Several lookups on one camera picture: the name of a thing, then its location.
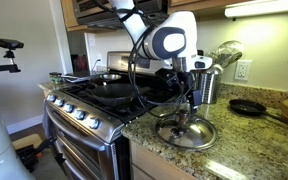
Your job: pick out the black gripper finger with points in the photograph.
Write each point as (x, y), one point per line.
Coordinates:
(196, 98)
(185, 98)

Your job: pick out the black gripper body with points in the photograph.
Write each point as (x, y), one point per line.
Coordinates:
(186, 80)

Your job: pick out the steel lid with dark knob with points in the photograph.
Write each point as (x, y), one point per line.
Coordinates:
(197, 133)

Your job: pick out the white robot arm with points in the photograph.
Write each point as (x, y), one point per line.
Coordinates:
(174, 40)

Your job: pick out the black frying pan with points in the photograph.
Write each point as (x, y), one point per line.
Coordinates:
(114, 93)

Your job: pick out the stainless steel frying pan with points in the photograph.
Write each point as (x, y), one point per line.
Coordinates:
(110, 77)

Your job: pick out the perforated steel utensil holder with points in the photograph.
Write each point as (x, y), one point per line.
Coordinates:
(210, 86)

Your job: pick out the small black skillet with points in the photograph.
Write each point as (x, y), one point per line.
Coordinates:
(247, 107)

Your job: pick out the stainless steel gas stove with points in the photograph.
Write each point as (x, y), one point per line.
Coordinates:
(97, 133)

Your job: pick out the silver stove knob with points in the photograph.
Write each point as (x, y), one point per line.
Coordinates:
(79, 114)
(59, 102)
(93, 122)
(68, 107)
(51, 97)

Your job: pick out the under-cabinet light bar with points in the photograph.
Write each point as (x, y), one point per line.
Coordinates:
(267, 7)

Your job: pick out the flat dark tablet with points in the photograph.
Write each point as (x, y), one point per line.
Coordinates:
(77, 78)

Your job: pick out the steel range hood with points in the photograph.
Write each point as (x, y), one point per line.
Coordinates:
(94, 10)

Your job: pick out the small glass jar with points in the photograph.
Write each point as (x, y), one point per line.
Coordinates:
(55, 77)

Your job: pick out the black floor stand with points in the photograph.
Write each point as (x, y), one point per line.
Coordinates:
(34, 153)

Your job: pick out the tan floor mat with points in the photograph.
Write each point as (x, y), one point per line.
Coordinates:
(25, 141)

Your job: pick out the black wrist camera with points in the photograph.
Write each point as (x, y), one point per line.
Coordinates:
(169, 77)

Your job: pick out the white wall outlet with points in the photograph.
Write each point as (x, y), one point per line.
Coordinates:
(243, 70)

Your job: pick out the wooden wall cabinet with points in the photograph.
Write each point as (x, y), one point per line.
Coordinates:
(190, 5)
(69, 13)

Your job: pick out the small wall outlet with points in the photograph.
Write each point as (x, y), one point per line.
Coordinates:
(99, 60)

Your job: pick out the black camera on stand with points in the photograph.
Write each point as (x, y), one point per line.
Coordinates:
(8, 43)

